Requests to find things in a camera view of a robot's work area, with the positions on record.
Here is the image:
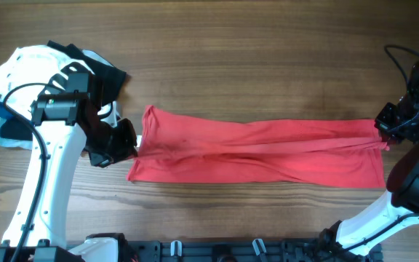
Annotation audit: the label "red printed t-shirt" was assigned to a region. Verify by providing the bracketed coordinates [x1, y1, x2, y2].
[127, 106, 388, 188]

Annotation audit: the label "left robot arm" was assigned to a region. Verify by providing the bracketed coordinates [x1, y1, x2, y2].
[0, 73, 137, 261]

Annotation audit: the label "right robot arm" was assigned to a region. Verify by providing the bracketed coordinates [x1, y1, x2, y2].
[313, 61, 419, 261]

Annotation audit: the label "black folded garment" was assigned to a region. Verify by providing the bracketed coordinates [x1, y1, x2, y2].
[15, 41, 127, 124]

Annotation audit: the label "dark blue folded garment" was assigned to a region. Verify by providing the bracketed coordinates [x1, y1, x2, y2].
[0, 101, 14, 120]

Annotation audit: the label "white folded shirt black letters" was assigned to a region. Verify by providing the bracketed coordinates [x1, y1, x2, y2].
[0, 44, 94, 121]

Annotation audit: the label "light blue folded garment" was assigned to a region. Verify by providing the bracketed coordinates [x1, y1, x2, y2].
[0, 58, 93, 150]

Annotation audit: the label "left black cable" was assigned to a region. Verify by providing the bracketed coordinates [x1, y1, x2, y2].
[2, 82, 50, 262]

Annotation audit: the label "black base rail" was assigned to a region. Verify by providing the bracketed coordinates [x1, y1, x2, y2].
[81, 232, 383, 262]

